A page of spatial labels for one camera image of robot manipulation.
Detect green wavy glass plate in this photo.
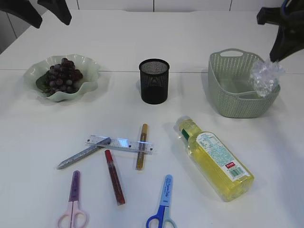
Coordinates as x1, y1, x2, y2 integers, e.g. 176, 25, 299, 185
23, 54, 100, 102

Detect clear plastic ruler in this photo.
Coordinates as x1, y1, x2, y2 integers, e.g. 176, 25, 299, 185
86, 135, 155, 154

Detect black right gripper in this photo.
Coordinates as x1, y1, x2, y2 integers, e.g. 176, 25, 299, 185
256, 0, 304, 62

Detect yellow tea plastic bottle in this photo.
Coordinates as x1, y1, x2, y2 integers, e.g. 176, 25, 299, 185
176, 116, 254, 202

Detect silver glitter pen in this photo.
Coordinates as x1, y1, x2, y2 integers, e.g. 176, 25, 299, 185
57, 137, 111, 170

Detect clear plastic sheet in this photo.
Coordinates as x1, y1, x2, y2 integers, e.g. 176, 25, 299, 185
249, 59, 285, 97

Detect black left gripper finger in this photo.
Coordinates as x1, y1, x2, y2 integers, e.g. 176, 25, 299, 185
0, 0, 42, 29
38, 0, 72, 26

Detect gold glitter pen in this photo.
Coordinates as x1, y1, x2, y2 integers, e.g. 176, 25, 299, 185
135, 123, 148, 171

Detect red glitter pen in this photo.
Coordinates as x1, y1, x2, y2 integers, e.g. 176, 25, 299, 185
104, 150, 125, 206

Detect black mesh pen holder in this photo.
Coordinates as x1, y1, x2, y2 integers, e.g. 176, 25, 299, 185
139, 58, 170, 105

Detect dark purple grape bunch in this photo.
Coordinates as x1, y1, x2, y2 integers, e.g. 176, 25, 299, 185
36, 57, 83, 96

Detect green plastic woven basket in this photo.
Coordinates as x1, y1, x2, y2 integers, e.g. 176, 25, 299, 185
208, 48, 281, 118

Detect pink purple capped scissors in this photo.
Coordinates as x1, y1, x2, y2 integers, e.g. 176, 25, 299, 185
57, 171, 88, 228

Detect blue capped scissors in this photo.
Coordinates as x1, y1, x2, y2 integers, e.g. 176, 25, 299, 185
145, 174, 177, 228

